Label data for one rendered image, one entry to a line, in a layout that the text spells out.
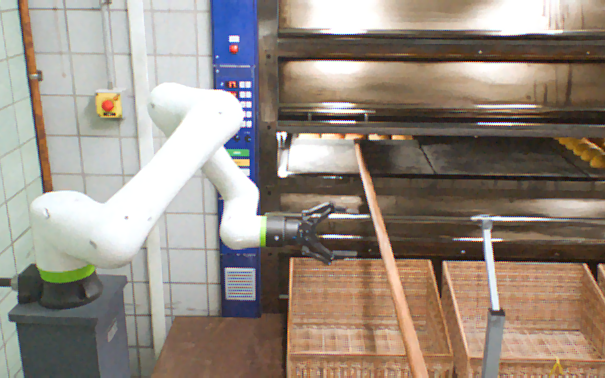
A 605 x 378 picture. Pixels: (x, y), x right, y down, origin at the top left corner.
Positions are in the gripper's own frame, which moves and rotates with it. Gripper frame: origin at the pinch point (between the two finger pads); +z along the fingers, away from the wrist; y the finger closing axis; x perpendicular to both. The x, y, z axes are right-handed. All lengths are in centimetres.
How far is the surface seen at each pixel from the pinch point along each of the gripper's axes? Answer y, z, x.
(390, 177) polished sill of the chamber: 0, 18, -55
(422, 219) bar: 1.7, 23.5, -17.0
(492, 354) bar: 37, 44, 6
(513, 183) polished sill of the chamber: 1, 64, -54
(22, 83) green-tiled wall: -34, -116, -49
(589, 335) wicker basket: 56, 94, -38
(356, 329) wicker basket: 59, 7, -44
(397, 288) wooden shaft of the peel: -1.7, 8.0, 37.4
